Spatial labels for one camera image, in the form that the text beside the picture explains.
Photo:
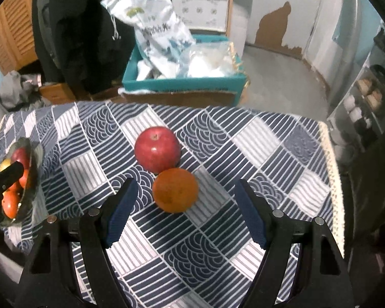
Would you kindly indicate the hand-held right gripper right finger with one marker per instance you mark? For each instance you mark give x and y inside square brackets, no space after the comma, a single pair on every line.
[252,221]

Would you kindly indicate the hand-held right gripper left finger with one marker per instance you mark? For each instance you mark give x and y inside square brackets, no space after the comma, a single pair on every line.
[118,221]

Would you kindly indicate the yellow-green pear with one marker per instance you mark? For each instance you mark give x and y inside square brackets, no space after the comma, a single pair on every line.
[4,166]

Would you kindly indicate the large dark red apple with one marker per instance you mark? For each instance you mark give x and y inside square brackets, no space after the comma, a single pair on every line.
[21,157]

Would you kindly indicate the glass bowl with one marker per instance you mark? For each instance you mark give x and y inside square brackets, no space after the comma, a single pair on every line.
[30,199]

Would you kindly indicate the orange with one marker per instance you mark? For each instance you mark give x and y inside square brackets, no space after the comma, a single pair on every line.
[11,205]
[25,179]
[175,191]

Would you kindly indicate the grey clothing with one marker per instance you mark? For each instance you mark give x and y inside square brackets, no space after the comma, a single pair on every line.
[14,86]

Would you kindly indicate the small bright red apple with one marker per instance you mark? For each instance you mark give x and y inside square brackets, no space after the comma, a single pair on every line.
[155,150]

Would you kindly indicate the blue white patterned tablecloth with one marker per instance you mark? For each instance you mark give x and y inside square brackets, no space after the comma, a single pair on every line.
[243,141]

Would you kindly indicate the wooden drawer box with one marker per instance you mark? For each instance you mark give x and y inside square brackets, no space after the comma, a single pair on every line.
[56,93]

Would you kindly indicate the wooden louvered door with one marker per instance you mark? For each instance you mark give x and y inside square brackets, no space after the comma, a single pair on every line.
[9,32]

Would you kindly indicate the cardboard box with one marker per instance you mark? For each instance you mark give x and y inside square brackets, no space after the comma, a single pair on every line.
[179,98]

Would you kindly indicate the teal box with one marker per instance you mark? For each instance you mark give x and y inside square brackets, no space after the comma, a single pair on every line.
[179,85]

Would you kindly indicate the dark hanging clothes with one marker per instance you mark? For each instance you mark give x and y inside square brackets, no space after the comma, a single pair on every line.
[77,22]

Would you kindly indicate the grey shoe rack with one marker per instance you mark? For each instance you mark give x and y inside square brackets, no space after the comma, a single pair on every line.
[365,102]

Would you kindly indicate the clear plastic bag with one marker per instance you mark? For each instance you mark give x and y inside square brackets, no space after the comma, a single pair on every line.
[208,61]

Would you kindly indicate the white printed bag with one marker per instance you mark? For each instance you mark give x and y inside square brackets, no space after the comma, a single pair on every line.
[160,38]

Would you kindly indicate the wooden shelf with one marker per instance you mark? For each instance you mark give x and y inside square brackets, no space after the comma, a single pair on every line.
[231,6]

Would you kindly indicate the white patterned cabinet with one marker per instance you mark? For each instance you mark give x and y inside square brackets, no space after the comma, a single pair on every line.
[199,9]

